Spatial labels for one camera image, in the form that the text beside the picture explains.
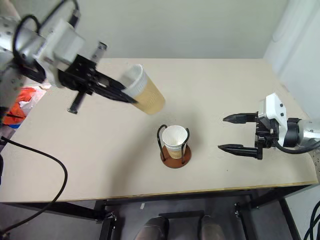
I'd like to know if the orange and white bag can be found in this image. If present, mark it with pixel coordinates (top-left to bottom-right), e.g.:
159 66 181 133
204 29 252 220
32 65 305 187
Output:
2 84 53 129

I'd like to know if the long black loose cable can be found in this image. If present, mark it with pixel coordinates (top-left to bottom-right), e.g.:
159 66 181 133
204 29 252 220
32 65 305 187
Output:
0 135 69 234

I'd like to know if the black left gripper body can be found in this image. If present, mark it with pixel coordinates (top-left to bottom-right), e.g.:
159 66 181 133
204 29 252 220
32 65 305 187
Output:
58 54 111 115

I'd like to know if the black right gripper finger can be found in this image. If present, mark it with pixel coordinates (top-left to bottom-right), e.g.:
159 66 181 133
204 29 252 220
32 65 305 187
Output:
222 112 259 125
217 143 264 161

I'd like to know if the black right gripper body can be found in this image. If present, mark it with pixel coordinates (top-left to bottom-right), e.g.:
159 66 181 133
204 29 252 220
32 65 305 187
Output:
254 115 279 150

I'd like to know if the black cable bundle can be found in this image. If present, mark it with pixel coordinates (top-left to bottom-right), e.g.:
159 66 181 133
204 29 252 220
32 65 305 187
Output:
301 199 320 240

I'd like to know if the black metal table frame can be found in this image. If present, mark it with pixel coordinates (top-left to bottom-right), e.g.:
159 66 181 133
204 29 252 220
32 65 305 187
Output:
0 184 315 240

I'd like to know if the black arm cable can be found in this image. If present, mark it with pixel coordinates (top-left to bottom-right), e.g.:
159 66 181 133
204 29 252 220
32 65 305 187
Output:
11 0 81 62
271 139 320 155

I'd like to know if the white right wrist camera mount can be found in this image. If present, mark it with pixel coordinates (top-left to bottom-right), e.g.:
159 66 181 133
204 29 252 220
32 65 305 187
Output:
258 92 289 148

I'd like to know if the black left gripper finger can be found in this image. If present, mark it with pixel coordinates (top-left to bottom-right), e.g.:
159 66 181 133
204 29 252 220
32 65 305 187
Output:
90 85 140 105
95 71 128 92

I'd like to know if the tan and white paper cup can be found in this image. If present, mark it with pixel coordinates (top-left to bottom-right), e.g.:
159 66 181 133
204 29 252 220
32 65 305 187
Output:
161 125 189 160
117 63 166 116

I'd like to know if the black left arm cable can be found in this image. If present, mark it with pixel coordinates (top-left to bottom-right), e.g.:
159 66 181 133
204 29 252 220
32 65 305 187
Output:
11 0 81 62

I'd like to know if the dark rounded shape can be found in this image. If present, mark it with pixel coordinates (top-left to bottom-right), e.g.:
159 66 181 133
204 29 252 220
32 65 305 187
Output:
200 214 225 240
134 216 170 240

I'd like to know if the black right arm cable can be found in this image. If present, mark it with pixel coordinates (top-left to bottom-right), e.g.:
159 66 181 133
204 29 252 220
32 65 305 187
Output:
271 139 320 155

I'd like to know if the wire cup holder brown base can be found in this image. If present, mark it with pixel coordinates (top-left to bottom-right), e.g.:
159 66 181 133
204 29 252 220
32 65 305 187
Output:
156 123 193 169

